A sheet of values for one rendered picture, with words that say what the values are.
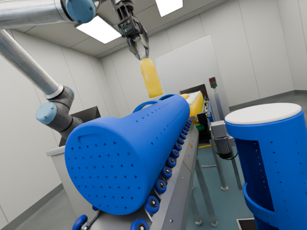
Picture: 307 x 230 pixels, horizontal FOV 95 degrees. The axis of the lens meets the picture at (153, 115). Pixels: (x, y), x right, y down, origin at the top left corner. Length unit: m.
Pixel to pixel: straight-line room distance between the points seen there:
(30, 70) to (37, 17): 0.47
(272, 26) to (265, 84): 1.72
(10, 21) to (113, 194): 0.72
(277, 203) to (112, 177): 0.68
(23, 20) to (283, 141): 1.07
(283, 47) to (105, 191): 6.07
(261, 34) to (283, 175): 5.46
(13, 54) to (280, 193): 1.44
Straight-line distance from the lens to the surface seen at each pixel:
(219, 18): 5.85
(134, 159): 0.36
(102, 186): 0.48
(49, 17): 0.75
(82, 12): 0.68
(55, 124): 1.20
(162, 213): 0.49
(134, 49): 0.72
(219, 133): 1.35
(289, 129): 0.71
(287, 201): 0.84
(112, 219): 0.55
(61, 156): 1.30
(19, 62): 1.15
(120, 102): 5.98
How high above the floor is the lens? 1.24
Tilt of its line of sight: 7 degrees down
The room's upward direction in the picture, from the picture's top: 18 degrees counter-clockwise
